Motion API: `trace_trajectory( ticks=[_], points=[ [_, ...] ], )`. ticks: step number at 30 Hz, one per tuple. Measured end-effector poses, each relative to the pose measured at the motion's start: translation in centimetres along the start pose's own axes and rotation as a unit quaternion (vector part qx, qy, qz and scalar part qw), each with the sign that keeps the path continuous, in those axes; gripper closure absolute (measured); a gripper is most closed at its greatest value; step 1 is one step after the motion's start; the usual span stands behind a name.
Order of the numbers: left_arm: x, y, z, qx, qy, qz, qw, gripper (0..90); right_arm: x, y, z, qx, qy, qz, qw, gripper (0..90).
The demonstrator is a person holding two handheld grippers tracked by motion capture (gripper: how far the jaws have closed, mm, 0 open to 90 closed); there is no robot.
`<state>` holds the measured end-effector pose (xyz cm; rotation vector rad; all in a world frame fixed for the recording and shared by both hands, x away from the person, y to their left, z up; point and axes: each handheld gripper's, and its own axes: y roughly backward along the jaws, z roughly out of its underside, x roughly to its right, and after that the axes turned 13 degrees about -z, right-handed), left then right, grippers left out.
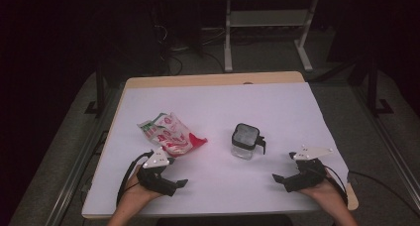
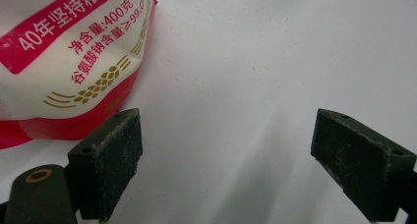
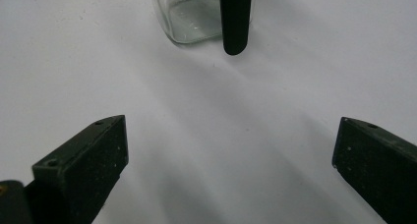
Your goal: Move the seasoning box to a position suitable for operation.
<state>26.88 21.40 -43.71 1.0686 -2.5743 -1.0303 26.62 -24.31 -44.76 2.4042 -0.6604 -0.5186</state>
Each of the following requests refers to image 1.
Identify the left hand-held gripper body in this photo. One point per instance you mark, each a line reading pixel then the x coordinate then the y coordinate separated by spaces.
pixel 155 179

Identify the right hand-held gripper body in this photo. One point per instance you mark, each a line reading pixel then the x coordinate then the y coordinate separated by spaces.
pixel 310 174

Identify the red and white plastic bag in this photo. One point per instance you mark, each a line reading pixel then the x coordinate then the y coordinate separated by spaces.
pixel 171 136

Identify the glass jar with black lid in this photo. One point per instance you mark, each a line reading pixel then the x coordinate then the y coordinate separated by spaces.
pixel 245 140

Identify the person's left hand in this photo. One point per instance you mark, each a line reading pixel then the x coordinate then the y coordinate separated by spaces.
pixel 137 193

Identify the person's right hand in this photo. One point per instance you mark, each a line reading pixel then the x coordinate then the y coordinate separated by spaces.
pixel 327 194

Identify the white table sheet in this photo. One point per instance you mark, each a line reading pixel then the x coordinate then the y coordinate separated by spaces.
pixel 214 103

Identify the black metal stand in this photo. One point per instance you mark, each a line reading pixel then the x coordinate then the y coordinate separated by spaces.
pixel 373 87
pixel 100 93

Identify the aluminium rail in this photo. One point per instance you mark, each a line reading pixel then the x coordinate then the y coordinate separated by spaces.
pixel 389 146
pixel 79 166

